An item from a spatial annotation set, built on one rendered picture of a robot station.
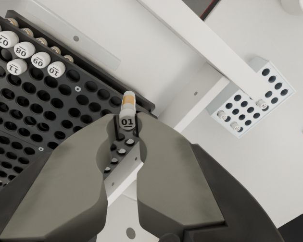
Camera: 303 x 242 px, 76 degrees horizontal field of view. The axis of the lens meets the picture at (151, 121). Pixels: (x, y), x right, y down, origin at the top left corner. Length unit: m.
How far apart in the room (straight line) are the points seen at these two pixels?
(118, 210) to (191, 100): 0.29
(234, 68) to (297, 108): 0.32
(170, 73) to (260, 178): 0.41
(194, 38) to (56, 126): 0.17
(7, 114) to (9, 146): 0.04
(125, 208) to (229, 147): 0.26
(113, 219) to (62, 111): 0.26
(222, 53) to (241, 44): 0.20
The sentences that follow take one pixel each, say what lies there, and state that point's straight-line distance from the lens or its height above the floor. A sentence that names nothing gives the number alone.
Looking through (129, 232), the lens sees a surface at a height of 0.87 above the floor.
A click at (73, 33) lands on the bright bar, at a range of 0.25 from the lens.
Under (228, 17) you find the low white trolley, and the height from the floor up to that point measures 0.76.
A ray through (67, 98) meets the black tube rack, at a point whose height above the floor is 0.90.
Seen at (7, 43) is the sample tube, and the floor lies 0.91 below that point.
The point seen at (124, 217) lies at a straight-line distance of 0.44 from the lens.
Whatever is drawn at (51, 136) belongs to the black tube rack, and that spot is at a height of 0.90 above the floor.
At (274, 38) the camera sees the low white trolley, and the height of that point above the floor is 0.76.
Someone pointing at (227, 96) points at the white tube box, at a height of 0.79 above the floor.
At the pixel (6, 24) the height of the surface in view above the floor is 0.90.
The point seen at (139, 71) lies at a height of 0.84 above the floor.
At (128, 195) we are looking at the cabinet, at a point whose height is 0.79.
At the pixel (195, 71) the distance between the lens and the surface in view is 0.27.
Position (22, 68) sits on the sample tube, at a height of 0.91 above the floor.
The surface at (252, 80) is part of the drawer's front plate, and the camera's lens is 0.20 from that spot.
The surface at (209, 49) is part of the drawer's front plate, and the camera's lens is 0.17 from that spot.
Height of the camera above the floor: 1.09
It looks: 59 degrees down
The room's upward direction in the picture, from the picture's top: 172 degrees clockwise
